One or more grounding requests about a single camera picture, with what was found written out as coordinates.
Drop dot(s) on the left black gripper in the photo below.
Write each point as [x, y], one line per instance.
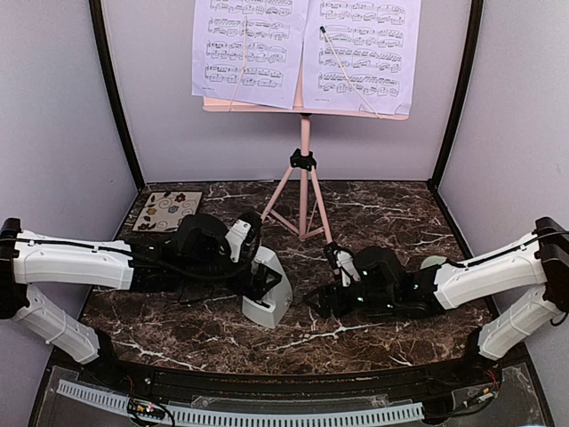
[239, 286]

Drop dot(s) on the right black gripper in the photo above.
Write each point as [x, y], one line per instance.
[325, 293]

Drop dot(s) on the white metronome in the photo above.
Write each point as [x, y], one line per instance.
[271, 309]

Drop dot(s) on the pink music stand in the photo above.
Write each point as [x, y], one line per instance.
[313, 219]

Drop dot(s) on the purple sheet music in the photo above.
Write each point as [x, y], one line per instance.
[360, 56]
[248, 50]

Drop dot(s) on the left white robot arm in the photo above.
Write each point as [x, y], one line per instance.
[201, 250]

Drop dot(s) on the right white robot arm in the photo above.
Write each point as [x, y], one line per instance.
[374, 280]

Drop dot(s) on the pale green bowl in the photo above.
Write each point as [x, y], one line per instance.
[433, 260]

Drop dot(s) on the floral ceramic tile coaster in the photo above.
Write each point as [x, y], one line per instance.
[165, 210]

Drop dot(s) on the small circuit board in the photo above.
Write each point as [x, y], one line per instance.
[145, 410]

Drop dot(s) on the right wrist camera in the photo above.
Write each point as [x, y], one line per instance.
[341, 261]

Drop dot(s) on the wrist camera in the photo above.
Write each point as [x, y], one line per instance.
[242, 234]
[341, 261]

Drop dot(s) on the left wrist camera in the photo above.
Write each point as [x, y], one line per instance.
[242, 234]

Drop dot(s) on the white slotted cable duct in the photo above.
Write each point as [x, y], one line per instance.
[179, 415]

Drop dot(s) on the left black frame post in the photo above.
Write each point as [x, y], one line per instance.
[114, 98]

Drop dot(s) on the black frame post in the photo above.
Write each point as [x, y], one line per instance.
[460, 93]
[114, 98]

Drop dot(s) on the right black frame post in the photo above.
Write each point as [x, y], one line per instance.
[460, 93]

